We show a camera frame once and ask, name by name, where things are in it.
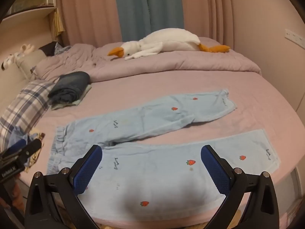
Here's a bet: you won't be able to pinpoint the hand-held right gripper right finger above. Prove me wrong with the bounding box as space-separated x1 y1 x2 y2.
201 144 280 229

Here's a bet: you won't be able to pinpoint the white bunny plush toy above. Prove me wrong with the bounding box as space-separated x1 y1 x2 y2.
1 43 35 71

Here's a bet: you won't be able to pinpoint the yellow patterned cloth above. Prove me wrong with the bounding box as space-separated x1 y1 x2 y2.
24 127 46 170

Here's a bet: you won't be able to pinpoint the folded pale green garment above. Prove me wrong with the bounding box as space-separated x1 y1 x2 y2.
51 84 92 111

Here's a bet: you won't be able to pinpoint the black garment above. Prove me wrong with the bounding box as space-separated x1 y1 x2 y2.
38 41 72 58

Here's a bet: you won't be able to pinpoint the light blue strawberry pants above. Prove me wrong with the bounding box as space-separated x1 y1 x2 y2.
46 89 281 221

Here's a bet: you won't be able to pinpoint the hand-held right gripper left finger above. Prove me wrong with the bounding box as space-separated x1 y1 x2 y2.
24 144 103 229

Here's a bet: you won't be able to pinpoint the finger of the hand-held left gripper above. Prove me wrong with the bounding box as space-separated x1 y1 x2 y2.
13 138 43 165
3 139 28 158

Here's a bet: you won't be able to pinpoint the pink curtain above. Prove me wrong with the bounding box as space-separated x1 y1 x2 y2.
56 0 122 48
176 0 237 51

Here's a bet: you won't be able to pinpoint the blue curtain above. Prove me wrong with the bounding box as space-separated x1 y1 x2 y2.
113 0 185 42

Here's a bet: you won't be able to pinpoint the folded dark blue jeans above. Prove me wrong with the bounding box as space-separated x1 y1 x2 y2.
47 71 91 105

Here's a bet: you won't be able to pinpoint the plaid pillow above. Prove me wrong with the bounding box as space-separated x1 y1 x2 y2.
0 79 56 146

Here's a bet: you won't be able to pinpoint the white goose plush toy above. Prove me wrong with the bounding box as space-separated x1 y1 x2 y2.
108 28 231 61

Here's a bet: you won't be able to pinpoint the white wall socket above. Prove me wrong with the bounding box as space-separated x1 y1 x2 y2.
285 29 305 46

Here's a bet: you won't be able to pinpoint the wooden shelf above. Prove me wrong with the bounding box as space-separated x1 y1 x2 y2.
0 0 65 40

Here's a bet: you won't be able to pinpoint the yellow hanging cloth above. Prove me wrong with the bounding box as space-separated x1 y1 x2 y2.
53 11 65 38

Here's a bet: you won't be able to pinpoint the bed with pink sheet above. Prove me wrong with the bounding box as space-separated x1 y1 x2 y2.
17 72 301 227

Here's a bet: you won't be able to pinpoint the purple quilt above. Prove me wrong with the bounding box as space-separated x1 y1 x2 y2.
30 36 262 83

